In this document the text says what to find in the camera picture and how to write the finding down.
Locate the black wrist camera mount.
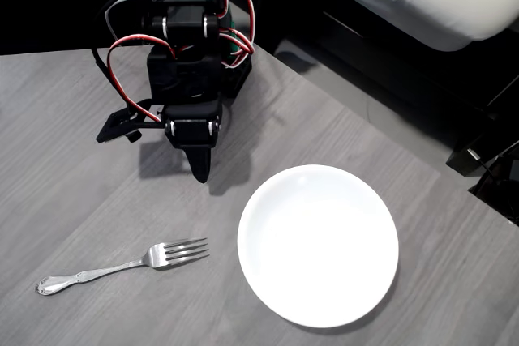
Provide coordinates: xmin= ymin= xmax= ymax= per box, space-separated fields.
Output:
xmin=95 ymin=98 xmax=167 ymax=145

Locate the black block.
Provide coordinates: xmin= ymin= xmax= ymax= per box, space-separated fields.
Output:
xmin=445 ymin=143 xmax=504 ymax=179

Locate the metal fork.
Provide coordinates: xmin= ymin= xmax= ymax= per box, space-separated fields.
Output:
xmin=35 ymin=237 xmax=211 ymax=297

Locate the grey cable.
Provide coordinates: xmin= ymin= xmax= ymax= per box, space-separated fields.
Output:
xmin=104 ymin=0 xmax=157 ymax=40

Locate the white round plate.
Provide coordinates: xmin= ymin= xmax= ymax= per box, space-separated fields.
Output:
xmin=236 ymin=164 xmax=401 ymax=329

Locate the red white servo cable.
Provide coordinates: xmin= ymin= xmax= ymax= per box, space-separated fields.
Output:
xmin=217 ymin=27 xmax=256 ymax=70
xmin=106 ymin=35 xmax=176 ymax=124
xmin=209 ymin=0 xmax=257 ymax=55

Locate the black bed frame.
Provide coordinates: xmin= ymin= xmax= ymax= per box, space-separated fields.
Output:
xmin=226 ymin=0 xmax=519 ymax=151

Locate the green circuit board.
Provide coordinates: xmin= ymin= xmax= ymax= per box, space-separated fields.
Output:
xmin=221 ymin=4 xmax=245 ymax=60

